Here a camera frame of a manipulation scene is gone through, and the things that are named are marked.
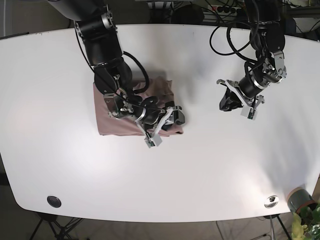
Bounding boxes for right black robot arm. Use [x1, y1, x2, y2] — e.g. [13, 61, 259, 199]
[50, 0, 185, 148]

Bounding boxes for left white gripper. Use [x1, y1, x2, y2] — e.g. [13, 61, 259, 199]
[216, 79, 265, 120]

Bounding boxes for grey plant pot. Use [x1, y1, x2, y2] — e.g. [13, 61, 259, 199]
[286, 187, 318, 214]

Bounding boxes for black table grommet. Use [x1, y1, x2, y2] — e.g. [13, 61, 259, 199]
[46, 195, 62, 208]

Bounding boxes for green potted plant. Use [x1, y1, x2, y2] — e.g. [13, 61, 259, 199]
[291, 202, 320, 240]

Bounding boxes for silver table grommet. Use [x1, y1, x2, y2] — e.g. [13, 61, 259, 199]
[264, 195, 279, 209]

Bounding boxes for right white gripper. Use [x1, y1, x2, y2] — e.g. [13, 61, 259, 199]
[134, 105, 186, 148]

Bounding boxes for white power strip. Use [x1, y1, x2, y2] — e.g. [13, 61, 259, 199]
[207, 5, 243, 15]

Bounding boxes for dusty pink T-shirt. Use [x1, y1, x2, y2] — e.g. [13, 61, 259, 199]
[92, 76, 185, 138]

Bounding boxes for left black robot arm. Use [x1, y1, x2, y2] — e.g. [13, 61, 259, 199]
[217, 0, 287, 120]

